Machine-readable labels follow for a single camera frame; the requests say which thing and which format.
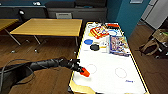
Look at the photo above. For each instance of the blue-rimmed white bowl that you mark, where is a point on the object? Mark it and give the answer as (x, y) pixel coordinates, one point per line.
(113, 33)

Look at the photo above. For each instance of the yellow-legged air hockey table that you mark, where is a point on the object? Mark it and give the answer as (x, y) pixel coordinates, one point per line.
(106, 70)

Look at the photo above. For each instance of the small black round object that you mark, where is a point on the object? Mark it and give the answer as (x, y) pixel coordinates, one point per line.
(21, 13)

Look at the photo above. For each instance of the small blue bowl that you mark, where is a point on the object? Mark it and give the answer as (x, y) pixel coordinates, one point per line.
(88, 41)

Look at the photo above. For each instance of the yellow framed wall notice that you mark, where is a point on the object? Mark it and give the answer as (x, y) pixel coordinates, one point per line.
(136, 1)

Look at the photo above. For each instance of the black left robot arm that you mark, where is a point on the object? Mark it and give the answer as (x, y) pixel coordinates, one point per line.
(30, 68)

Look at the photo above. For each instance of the black round paddle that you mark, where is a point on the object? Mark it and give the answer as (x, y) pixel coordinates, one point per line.
(94, 47)

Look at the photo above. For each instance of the long wooden table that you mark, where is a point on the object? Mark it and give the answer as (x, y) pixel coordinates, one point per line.
(50, 26)
(6, 23)

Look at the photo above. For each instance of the dark grey sofa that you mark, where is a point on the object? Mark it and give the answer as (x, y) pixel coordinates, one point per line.
(20, 11)
(86, 8)

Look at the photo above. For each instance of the brown backpack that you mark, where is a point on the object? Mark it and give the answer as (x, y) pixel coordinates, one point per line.
(148, 46)

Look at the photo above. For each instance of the orange-red flat item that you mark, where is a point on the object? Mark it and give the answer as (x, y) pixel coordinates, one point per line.
(113, 25)

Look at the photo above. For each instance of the orange game box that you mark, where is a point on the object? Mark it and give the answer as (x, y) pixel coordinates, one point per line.
(99, 32)

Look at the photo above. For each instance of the light grey sofa cushion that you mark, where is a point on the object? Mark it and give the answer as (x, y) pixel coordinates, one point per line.
(63, 15)

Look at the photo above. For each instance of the cardboard box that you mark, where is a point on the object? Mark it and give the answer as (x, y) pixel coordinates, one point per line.
(160, 35)

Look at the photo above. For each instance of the small orange cup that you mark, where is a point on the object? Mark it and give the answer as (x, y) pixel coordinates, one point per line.
(85, 72)

